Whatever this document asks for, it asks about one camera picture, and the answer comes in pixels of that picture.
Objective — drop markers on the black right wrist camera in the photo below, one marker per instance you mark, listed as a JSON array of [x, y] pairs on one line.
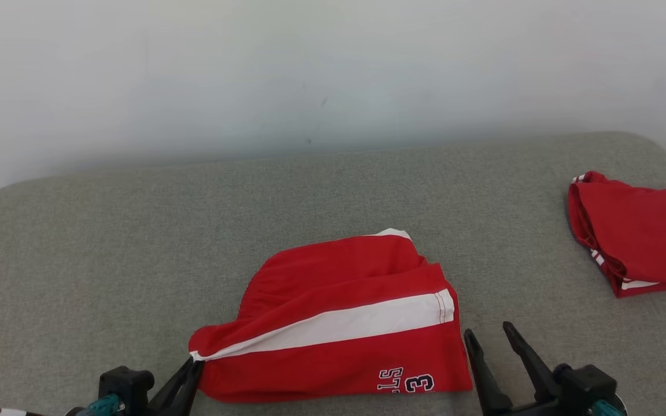
[[584, 384]]

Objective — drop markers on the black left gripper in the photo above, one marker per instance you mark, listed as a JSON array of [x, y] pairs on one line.
[[165, 414]]

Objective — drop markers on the grey fabric sofa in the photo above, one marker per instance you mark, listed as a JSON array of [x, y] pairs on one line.
[[136, 260]]

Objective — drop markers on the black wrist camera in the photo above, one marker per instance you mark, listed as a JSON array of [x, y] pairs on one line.
[[584, 384], [128, 384]]

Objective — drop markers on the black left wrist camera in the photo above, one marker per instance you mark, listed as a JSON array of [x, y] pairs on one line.
[[128, 384]]

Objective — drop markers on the red jersey with number 23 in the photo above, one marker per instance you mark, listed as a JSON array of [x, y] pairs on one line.
[[639, 237]]

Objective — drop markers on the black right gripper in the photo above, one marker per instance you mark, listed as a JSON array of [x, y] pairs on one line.
[[529, 410]]

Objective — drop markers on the red shorts with white stripe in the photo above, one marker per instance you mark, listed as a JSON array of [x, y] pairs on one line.
[[339, 277]]

